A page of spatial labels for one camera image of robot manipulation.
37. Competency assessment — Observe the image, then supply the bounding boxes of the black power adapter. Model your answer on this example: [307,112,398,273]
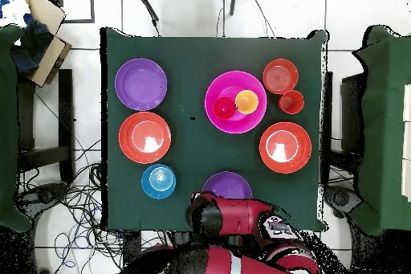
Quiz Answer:
[123,230,142,262]

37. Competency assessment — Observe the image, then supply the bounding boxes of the stack of white boxes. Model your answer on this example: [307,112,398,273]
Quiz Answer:
[402,84,411,202]

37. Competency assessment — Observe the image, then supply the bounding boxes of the dark blue cloth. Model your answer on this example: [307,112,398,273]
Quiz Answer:
[10,13,54,76]

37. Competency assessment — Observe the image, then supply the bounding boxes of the green covered side table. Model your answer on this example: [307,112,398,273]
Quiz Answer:
[349,25,411,236]
[0,24,33,232]

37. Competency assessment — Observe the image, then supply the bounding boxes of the dark floor frame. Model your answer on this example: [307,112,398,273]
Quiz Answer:
[47,0,96,24]

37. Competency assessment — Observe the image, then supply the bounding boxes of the orange cup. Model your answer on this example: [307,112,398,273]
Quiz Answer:
[278,89,305,115]

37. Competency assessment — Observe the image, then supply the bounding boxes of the large orange bowl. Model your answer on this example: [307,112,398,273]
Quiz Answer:
[258,121,313,174]
[118,111,173,165]

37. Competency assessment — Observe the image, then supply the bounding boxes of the black side stand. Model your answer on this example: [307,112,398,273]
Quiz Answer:
[340,72,365,153]

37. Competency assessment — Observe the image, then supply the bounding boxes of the blue bowl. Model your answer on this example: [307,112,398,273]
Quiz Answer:
[140,163,177,200]

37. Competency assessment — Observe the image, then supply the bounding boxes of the black bench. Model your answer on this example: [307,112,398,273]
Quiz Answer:
[17,68,75,185]

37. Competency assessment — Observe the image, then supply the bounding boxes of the dark green tablecloth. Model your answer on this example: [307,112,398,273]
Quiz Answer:
[100,27,328,232]

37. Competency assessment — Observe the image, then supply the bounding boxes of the tangle of black cables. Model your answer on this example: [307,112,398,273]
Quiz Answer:
[18,138,174,274]

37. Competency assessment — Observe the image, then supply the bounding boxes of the cardboard box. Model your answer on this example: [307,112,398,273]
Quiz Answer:
[9,0,73,88]

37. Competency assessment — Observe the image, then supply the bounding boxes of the black pedestal leg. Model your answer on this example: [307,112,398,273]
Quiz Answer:
[15,182,70,214]
[324,185,362,219]

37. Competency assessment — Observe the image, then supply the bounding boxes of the red cup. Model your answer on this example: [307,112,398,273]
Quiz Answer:
[212,96,238,120]

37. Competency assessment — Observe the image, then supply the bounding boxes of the small orange bowl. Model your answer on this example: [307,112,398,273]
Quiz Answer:
[262,58,299,96]

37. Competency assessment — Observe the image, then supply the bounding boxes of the yellow cup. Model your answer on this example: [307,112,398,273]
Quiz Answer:
[234,89,259,115]

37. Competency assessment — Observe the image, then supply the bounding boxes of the large pink bowl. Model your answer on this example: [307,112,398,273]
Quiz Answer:
[204,70,268,134]

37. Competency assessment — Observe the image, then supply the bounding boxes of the purple bowl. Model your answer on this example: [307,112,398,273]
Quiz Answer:
[114,57,169,112]
[201,170,254,200]

